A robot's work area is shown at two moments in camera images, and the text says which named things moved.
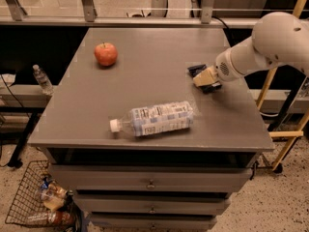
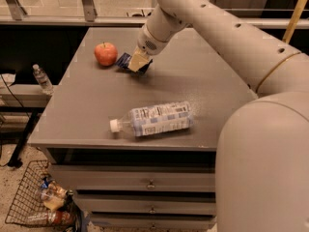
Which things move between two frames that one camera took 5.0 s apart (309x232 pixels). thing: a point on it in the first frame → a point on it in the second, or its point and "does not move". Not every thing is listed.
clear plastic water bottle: [155, 119] does not move
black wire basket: [40, 201] does not move
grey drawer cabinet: [173, 182] does not move
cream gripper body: [224, 69] → [146, 46]
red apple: [105, 53] does not move
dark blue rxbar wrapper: [204, 88] → [124, 61]
